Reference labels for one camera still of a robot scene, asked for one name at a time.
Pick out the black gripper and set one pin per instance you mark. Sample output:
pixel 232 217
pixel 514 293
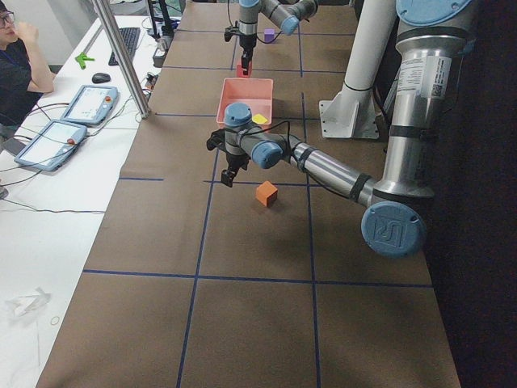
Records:
pixel 233 160
pixel 245 43

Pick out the red foam block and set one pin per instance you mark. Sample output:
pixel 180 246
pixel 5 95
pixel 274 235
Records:
pixel 243 72

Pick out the purple foam block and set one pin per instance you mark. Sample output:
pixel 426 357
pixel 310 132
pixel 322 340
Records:
pixel 268 35

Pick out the orange foam block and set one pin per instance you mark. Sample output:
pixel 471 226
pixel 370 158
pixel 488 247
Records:
pixel 266 193

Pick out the yellow foam block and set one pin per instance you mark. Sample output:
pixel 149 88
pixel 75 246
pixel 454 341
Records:
pixel 260 119

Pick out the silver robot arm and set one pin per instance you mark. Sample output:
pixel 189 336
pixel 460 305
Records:
pixel 429 36
pixel 286 17

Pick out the pink plastic bin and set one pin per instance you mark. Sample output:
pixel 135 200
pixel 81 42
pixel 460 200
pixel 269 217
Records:
pixel 257 93

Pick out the black keyboard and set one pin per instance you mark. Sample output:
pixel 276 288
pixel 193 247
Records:
pixel 130 37

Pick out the black computer mouse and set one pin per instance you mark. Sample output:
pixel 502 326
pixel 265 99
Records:
pixel 98 78

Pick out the upper teach pendant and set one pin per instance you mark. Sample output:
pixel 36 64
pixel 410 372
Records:
pixel 91 105

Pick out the teach pendant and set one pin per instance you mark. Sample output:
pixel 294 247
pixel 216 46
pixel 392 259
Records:
pixel 52 146
pixel 91 105

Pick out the green plastic tool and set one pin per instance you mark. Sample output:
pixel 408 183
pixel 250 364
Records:
pixel 82 59

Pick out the lower teach pendant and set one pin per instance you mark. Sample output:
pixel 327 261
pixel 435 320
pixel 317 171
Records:
pixel 52 146

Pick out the seated person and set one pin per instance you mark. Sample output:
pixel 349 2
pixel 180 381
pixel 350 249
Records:
pixel 25 73

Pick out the crumpled clear plastic wrap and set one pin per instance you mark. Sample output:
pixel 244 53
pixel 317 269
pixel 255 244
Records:
pixel 27 305

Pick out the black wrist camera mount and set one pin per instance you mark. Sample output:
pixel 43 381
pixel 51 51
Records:
pixel 230 32

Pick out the white pedestal column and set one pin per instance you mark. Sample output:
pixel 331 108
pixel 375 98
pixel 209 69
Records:
pixel 351 113

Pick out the aluminium frame post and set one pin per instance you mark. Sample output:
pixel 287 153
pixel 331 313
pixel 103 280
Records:
pixel 110 26

